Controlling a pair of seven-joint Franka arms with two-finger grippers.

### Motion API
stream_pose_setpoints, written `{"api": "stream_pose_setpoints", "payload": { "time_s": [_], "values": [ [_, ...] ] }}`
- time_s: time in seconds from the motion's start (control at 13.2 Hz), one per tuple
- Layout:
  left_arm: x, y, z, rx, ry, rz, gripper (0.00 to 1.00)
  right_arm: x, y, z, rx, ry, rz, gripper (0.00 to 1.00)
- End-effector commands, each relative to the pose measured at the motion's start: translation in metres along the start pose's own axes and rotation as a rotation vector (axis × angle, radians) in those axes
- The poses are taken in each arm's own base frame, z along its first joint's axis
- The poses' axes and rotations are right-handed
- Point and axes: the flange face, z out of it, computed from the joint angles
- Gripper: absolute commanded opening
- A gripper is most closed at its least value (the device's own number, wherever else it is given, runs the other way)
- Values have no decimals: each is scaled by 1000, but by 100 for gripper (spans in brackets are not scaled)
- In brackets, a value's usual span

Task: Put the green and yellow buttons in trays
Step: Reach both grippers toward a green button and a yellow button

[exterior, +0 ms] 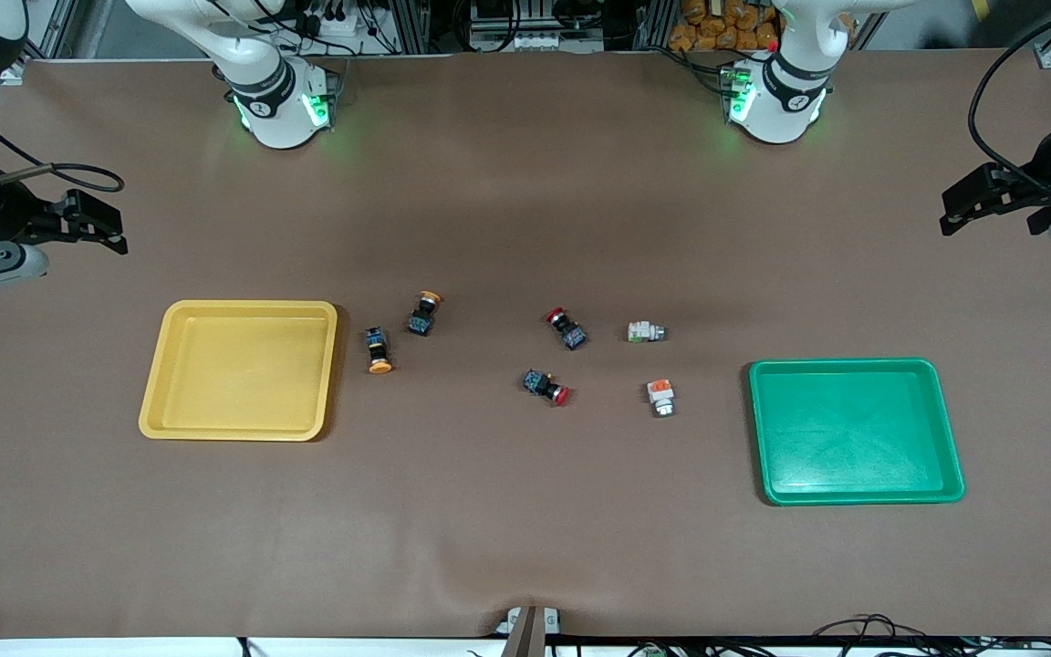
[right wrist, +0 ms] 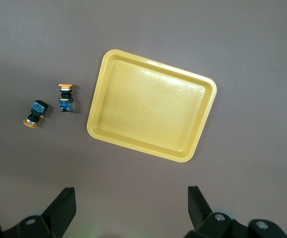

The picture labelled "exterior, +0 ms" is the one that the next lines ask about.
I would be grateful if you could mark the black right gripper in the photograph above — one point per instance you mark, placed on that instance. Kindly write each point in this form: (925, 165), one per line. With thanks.
(16, 214)

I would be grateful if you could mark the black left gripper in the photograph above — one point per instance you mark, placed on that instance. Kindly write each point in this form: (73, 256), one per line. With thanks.
(1034, 197)

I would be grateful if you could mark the yellow push button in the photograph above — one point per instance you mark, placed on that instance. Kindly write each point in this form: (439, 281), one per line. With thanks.
(378, 345)
(421, 321)

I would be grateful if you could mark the white green push button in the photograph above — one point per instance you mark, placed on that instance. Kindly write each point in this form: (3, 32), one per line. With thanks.
(642, 332)

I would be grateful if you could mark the white orange push button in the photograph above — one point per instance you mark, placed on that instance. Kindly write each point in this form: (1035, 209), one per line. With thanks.
(660, 394)

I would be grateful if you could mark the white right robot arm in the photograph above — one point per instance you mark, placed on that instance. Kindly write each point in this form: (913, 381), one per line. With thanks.
(275, 109)

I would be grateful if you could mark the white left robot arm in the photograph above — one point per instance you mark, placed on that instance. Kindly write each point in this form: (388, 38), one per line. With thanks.
(785, 109)

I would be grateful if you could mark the yellow plastic tray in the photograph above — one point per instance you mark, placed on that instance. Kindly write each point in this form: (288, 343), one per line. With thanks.
(243, 374)

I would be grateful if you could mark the green plastic tray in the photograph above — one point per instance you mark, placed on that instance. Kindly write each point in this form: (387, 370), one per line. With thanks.
(854, 438)

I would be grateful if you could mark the white power strip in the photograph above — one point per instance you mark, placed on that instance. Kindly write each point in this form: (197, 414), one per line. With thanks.
(334, 25)

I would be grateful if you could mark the pile of orange packets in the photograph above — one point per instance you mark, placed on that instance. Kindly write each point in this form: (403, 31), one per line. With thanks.
(708, 27)

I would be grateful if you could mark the red push button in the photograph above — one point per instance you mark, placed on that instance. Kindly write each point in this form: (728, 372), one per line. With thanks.
(539, 383)
(571, 334)

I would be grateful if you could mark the brown table mat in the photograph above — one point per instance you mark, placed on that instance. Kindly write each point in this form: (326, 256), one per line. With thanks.
(525, 511)

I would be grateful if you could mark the metal table clamp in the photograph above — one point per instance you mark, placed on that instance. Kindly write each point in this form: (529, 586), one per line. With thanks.
(525, 630)

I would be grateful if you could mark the aluminium frame post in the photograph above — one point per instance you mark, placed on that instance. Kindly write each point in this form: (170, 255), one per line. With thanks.
(653, 23)
(411, 23)

